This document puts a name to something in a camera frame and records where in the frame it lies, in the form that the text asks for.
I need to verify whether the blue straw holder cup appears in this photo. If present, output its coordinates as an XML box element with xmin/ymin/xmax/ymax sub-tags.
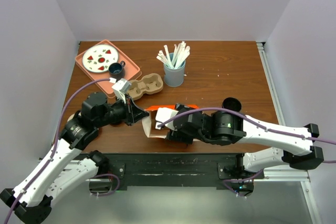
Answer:
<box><xmin>163</xmin><ymin>61</ymin><xmax>186</xmax><ymax>87</ymax></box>

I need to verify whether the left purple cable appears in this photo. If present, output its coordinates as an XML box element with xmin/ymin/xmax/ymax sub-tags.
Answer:
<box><xmin>4</xmin><ymin>78</ymin><xmax>118</xmax><ymax>224</ymax></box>

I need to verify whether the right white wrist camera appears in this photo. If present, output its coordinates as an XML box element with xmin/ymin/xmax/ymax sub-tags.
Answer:
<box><xmin>155</xmin><ymin>107</ymin><xmax>178</xmax><ymax>130</ymax></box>

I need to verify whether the watermelon pattern plate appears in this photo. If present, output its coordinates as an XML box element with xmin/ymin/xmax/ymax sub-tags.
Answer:
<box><xmin>82</xmin><ymin>44</ymin><xmax>119</xmax><ymax>73</ymax></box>

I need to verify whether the cardboard cup carrier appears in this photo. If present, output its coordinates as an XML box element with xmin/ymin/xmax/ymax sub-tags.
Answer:
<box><xmin>128</xmin><ymin>73</ymin><xmax>163</xmax><ymax>101</ymax></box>

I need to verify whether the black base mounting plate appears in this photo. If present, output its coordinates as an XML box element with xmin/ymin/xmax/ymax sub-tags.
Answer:
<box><xmin>89</xmin><ymin>153</ymin><xmax>253</xmax><ymax>193</ymax></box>

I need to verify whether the white wrapped straws bundle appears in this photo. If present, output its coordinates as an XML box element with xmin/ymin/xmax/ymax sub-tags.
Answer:
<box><xmin>156</xmin><ymin>41</ymin><xmax>191</xmax><ymax>70</ymax></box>

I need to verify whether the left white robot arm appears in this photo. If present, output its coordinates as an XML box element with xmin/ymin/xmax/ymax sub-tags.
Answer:
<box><xmin>1</xmin><ymin>92</ymin><xmax>149</xmax><ymax>223</ymax></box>

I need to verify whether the orange paper bag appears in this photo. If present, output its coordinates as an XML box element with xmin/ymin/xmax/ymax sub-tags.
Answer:
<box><xmin>141</xmin><ymin>104</ymin><xmax>197</xmax><ymax>140</ymax></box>

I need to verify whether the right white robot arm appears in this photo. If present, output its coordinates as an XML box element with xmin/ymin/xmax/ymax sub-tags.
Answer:
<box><xmin>155</xmin><ymin>106</ymin><xmax>324</xmax><ymax>178</ymax></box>

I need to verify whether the aluminium frame rail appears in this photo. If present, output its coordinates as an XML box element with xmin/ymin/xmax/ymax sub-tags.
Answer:
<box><xmin>256</xmin><ymin>42</ymin><xmax>322</xmax><ymax>223</ymax></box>

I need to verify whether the dark blue mug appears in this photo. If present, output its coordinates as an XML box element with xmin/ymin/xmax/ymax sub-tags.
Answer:
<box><xmin>108</xmin><ymin>61</ymin><xmax>125</xmax><ymax>81</ymax></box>

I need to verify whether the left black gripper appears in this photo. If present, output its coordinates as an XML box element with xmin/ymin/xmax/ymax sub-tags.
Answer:
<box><xmin>95</xmin><ymin>93</ymin><xmax>150</xmax><ymax>128</ymax></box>

